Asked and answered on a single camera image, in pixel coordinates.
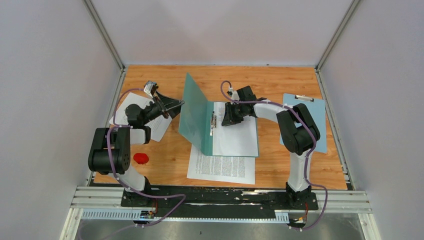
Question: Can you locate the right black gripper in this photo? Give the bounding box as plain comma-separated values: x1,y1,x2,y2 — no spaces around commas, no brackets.
222,102,246,127

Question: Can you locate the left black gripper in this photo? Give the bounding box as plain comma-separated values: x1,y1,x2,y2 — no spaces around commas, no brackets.
142,91,187,126

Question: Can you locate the teal green folder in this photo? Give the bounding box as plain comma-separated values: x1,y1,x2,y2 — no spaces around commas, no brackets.
178,72,260,158

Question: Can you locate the printed paper sheet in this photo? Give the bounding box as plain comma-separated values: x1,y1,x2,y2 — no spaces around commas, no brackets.
109,92,172,145
187,146,256,185
212,102,259,157

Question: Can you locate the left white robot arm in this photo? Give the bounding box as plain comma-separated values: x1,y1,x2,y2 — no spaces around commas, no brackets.
87,92,185,207

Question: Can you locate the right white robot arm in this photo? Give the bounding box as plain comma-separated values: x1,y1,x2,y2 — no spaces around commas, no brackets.
221,86,321,209

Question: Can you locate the silver folder clip mechanism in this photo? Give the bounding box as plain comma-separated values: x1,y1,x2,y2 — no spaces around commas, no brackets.
209,110,217,137

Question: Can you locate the red small object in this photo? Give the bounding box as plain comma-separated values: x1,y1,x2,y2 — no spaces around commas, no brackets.
133,153,150,165

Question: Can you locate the blue clipboard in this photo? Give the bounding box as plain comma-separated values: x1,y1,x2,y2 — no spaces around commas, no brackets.
282,93,328,154

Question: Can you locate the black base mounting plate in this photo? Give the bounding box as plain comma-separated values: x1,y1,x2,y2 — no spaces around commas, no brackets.
120,185,319,219

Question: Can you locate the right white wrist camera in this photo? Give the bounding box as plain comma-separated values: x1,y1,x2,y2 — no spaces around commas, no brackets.
228,87,240,101

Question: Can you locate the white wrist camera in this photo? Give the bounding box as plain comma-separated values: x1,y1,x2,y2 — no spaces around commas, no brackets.
143,80,158,99
228,87,240,101

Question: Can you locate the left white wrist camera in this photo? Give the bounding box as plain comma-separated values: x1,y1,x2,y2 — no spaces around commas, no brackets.
143,80,158,99

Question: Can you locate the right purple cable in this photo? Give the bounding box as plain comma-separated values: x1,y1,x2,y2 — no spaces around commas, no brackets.
220,80,329,232

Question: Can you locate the aluminium frame rail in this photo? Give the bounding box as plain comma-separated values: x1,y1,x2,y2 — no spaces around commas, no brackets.
70,187,372,223

